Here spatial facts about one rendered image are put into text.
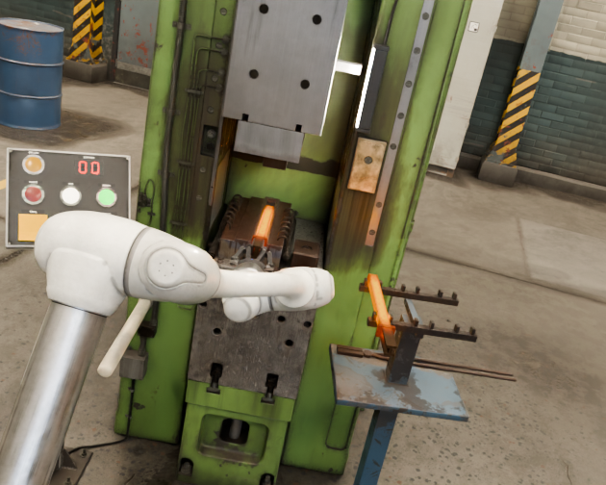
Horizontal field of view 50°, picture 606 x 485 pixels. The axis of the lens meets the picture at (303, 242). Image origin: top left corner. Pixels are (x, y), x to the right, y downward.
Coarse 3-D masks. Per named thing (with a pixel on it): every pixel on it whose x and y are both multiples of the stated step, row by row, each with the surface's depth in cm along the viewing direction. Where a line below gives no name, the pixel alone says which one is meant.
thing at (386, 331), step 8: (368, 280) 202; (376, 280) 201; (376, 288) 196; (376, 296) 191; (376, 304) 186; (384, 304) 187; (384, 312) 183; (376, 320) 182; (384, 320) 178; (384, 328) 173; (392, 328) 174; (376, 336) 175; (384, 336) 170; (392, 336) 170; (384, 344) 171; (392, 344) 167; (384, 352) 167; (392, 352) 167
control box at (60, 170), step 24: (24, 168) 184; (48, 168) 187; (72, 168) 189; (96, 168) 192; (120, 168) 195; (24, 192) 183; (48, 192) 186; (96, 192) 192; (120, 192) 194; (48, 216) 186; (120, 216) 194
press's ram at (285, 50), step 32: (256, 0) 180; (288, 0) 180; (320, 0) 179; (256, 32) 183; (288, 32) 183; (320, 32) 182; (256, 64) 187; (288, 64) 186; (320, 64) 186; (352, 64) 204; (224, 96) 191; (256, 96) 190; (288, 96) 190; (320, 96) 189; (288, 128) 193; (320, 128) 193
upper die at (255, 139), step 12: (240, 120) 193; (240, 132) 195; (252, 132) 194; (264, 132) 194; (276, 132) 194; (288, 132) 194; (300, 132) 194; (240, 144) 196; (252, 144) 196; (264, 144) 196; (276, 144) 195; (288, 144) 195; (300, 144) 195; (264, 156) 197; (276, 156) 197; (288, 156) 197
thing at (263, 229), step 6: (270, 210) 231; (264, 216) 225; (270, 216) 226; (264, 222) 219; (264, 228) 215; (258, 234) 209; (264, 234) 210; (252, 240) 206; (258, 240) 202; (258, 246) 198; (258, 252) 201
